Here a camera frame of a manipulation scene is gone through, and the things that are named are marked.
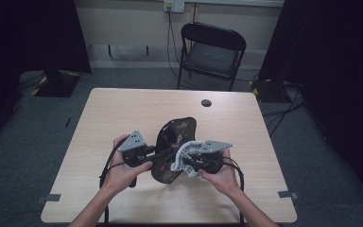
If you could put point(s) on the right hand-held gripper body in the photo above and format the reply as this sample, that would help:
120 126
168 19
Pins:
209 162

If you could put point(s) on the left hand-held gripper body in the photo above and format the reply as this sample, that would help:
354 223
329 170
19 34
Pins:
135 151

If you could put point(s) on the white checked cloth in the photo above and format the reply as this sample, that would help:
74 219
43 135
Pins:
181 154

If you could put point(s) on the black floral cloth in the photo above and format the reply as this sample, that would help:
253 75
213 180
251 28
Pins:
167 142

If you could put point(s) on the person's right hand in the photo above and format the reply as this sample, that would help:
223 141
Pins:
225 181

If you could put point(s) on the person's left hand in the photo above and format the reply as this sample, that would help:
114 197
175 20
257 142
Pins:
119 176

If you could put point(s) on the black floor tape strip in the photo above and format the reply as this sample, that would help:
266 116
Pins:
68 122

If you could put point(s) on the grey tape mark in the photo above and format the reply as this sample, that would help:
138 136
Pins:
52 198
286 195

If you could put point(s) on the black stand base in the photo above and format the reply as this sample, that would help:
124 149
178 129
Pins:
266 91
56 85

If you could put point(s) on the black folding chair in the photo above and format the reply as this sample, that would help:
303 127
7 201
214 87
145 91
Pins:
211 56

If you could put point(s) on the dark curtain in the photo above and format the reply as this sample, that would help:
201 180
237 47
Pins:
343 63
28 31

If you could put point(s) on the grey wall duct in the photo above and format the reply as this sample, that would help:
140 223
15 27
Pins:
127 52

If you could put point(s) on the white wall power socket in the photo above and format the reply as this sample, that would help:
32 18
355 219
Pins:
174 5

